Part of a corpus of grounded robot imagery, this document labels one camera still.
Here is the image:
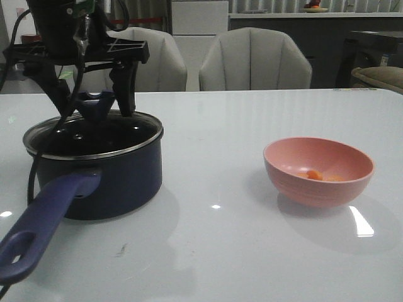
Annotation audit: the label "dark washing machine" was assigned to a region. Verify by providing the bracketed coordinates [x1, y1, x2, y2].
[335, 31, 402, 88]

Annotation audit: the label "dark kitchen counter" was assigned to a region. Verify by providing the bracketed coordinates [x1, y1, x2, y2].
[229, 13, 402, 89]

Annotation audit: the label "grey curtain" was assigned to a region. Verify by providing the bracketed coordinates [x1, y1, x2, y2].
[103, 0, 172, 34]

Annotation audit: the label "grey left chair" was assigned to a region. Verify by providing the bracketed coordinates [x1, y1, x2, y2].
[108, 27, 187, 92]

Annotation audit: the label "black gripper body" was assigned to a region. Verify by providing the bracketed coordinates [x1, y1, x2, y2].
[3, 1, 149, 65]

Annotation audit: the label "glass lid with blue knob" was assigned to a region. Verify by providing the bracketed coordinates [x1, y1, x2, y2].
[23, 91, 163, 160]

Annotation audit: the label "red barrier belt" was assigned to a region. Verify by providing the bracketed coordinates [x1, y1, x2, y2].
[110, 17, 164, 24]

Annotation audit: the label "white refrigerator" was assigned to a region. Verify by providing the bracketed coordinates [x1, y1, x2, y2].
[171, 1, 229, 91]

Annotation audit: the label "fruit plate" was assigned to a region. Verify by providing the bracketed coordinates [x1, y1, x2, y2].
[302, 0, 329, 13]

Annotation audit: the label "grey right chair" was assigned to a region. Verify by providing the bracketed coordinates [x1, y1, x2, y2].
[198, 27, 312, 91]

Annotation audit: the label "red bin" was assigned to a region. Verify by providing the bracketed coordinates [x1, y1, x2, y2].
[21, 34, 42, 44]

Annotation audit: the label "grey chair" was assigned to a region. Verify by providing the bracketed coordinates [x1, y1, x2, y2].
[108, 27, 187, 92]
[198, 27, 312, 91]

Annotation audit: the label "orange ham slices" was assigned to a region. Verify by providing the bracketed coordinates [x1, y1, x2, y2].
[296, 170, 344, 182]

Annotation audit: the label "dark blue saucepan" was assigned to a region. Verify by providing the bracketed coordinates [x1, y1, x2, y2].
[1, 135, 162, 286]

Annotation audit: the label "pink bowl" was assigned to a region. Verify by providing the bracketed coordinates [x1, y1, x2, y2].
[263, 137, 375, 208]

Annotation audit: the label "beige cushion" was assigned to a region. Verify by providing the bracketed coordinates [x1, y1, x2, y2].
[351, 66, 403, 94]

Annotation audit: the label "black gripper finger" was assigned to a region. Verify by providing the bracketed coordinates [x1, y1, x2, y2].
[109, 60, 138, 117]
[23, 62, 73, 116]

